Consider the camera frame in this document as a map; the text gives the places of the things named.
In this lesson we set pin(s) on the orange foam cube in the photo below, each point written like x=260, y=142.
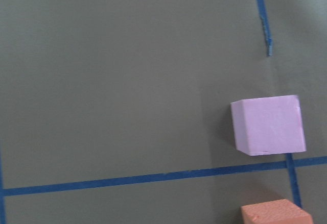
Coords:
x=279, y=211

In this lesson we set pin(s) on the brown paper table cover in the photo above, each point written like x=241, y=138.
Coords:
x=103, y=89

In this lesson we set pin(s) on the pink foam cube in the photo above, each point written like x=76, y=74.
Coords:
x=268, y=125

